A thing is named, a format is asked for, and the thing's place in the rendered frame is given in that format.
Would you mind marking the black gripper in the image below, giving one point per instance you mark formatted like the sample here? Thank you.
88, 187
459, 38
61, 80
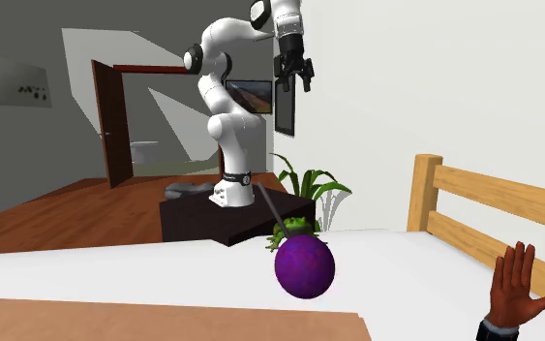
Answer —
292, 47

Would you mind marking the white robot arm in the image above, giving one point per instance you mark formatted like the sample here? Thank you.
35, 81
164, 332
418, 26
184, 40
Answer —
225, 99

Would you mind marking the green plant in white vase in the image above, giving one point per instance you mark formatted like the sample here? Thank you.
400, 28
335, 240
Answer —
309, 186

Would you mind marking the green frog figure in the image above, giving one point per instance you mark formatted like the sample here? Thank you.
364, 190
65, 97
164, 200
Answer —
295, 226

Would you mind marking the grey cushion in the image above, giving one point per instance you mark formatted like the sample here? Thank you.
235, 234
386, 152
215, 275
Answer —
184, 190

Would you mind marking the dark robot stand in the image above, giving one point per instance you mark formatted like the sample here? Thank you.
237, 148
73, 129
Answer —
196, 222

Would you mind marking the brown wooden door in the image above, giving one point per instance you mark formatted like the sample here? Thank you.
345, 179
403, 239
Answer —
114, 127

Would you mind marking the purple ball with grey stick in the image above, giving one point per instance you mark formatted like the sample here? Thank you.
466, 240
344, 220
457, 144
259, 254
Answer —
304, 267

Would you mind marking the white bed with wooden headboard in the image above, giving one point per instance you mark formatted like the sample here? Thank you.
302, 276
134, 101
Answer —
158, 274

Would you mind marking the brown blanket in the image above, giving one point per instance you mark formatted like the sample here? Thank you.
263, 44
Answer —
158, 323

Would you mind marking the brown hand figure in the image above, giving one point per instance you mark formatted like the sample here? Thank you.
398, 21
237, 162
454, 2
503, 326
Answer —
512, 288

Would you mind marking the black framed wall picture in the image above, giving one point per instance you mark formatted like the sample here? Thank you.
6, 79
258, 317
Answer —
285, 113

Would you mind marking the landscape wall picture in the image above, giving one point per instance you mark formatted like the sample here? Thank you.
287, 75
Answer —
255, 97

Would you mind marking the grey wall picture with dots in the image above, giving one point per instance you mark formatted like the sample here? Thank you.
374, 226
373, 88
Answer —
19, 82

